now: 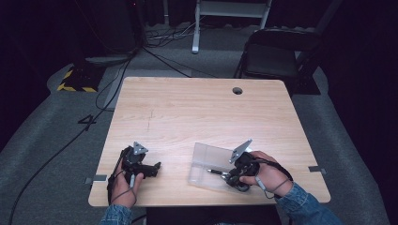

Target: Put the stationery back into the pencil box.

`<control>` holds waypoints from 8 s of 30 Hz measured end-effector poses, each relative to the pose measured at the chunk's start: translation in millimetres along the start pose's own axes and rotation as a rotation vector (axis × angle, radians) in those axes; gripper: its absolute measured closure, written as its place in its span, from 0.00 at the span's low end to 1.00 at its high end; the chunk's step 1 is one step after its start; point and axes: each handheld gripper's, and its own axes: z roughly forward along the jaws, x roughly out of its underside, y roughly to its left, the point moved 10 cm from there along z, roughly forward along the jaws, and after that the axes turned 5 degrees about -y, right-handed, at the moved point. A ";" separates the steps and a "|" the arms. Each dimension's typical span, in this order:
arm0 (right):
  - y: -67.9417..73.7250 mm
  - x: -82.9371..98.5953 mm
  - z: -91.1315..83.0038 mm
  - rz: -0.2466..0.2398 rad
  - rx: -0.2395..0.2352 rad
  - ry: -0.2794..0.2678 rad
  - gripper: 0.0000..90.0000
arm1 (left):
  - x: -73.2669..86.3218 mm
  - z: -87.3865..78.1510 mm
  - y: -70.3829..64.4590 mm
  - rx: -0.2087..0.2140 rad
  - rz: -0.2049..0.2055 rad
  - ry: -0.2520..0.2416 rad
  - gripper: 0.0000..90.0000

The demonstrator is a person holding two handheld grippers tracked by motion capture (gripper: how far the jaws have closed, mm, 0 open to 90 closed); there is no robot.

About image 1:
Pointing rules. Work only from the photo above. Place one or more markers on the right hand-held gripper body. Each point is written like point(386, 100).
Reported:
point(245, 162)

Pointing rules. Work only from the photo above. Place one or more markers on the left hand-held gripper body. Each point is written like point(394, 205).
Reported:
point(134, 162)

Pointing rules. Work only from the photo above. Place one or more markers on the transparent plastic pencil case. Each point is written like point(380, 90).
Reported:
point(209, 165)

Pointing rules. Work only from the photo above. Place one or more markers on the person's right hand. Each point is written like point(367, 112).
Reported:
point(272, 175)

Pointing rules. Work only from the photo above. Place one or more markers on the person's left hand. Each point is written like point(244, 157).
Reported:
point(123, 193)

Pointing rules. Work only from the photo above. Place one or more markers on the grey tape strip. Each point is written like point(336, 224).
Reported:
point(95, 179)
point(316, 169)

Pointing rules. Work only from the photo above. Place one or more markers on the black yellow striped base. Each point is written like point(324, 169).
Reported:
point(79, 79)

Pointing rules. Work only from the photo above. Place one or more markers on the black folding chair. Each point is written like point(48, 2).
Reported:
point(275, 59)

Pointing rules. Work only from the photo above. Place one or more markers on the white metal desk frame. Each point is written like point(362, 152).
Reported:
point(219, 9)

